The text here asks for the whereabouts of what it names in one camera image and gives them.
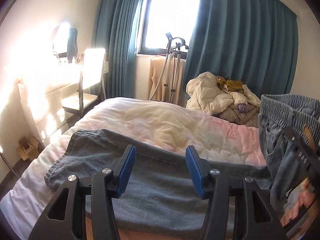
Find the vanity mirror with towel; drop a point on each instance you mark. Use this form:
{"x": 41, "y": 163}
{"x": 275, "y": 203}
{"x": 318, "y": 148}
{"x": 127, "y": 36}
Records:
{"x": 65, "y": 42}

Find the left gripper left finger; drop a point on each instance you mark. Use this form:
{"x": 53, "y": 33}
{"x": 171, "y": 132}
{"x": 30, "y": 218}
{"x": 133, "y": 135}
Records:
{"x": 64, "y": 216}

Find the window with dark frame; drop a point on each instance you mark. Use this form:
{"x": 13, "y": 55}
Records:
{"x": 176, "y": 17}

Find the teal curtain left panel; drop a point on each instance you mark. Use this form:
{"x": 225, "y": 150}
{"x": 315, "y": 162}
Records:
{"x": 116, "y": 30}

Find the beige draped cloth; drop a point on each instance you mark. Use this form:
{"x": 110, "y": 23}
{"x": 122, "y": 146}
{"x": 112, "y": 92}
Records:
{"x": 165, "y": 79}

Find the teal curtain panel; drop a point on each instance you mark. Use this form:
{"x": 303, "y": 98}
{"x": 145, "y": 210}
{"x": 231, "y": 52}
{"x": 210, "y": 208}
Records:
{"x": 252, "y": 41}
{"x": 116, "y": 30}

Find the mustard yellow garment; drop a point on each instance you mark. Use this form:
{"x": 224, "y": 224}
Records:
{"x": 229, "y": 86}

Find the cream puffer jacket pile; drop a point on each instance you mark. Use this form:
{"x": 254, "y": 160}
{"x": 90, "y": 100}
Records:
{"x": 237, "y": 108}

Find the blue denim jeans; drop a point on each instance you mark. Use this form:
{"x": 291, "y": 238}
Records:
{"x": 277, "y": 112}

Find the white desk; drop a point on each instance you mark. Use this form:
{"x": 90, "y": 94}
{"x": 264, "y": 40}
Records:
{"x": 40, "y": 88}

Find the person's right hand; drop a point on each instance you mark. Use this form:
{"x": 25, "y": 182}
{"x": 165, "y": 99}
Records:
{"x": 301, "y": 197}

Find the cardboard box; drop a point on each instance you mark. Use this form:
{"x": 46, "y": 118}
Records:
{"x": 28, "y": 148}

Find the metal tripod stand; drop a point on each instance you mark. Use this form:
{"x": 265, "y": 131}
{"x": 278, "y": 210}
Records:
{"x": 176, "y": 46}

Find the teal curtain right panel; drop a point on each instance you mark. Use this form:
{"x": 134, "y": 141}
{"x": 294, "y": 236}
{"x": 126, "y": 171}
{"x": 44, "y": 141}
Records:
{"x": 252, "y": 41}

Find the white chair with metal frame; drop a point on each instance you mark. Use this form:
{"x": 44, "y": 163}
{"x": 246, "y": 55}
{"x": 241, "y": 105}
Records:
{"x": 90, "y": 74}

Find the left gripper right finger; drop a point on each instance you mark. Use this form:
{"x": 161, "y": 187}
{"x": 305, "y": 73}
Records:
{"x": 254, "y": 217}

